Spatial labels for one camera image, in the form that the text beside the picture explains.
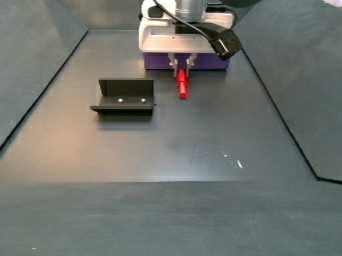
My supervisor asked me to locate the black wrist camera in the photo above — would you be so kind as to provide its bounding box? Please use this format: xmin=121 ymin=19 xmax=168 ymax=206
xmin=197 ymin=23 xmax=242 ymax=61

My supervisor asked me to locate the black cable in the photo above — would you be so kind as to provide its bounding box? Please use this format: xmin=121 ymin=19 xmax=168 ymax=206
xmin=153 ymin=0 xmax=216 ymax=38

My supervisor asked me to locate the black angle bracket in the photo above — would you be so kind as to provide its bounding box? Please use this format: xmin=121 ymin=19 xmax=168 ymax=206
xmin=90 ymin=78 xmax=156 ymax=113

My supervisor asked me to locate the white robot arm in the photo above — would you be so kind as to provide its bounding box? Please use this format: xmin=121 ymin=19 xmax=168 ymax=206
xmin=140 ymin=0 xmax=240 ymax=72

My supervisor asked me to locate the red hexagonal peg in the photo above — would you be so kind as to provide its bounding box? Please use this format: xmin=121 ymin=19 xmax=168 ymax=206
xmin=177 ymin=69 xmax=188 ymax=99

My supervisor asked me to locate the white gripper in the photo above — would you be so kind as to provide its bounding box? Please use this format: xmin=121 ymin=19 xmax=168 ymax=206
xmin=140 ymin=0 xmax=236 ymax=77

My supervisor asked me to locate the purple base board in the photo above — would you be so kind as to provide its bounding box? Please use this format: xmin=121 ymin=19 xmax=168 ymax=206
xmin=144 ymin=53 xmax=230 ymax=70

